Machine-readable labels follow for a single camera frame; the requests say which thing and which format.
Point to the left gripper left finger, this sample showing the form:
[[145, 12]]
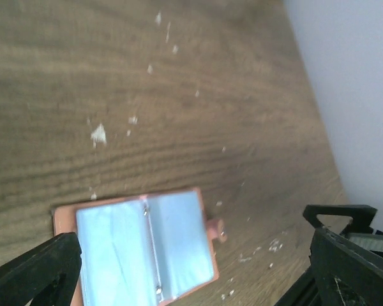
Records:
[[45, 275]]

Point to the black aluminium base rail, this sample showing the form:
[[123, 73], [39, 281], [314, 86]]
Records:
[[303, 292]]

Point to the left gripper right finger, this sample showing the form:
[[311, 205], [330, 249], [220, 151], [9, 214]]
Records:
[[345, 273]]

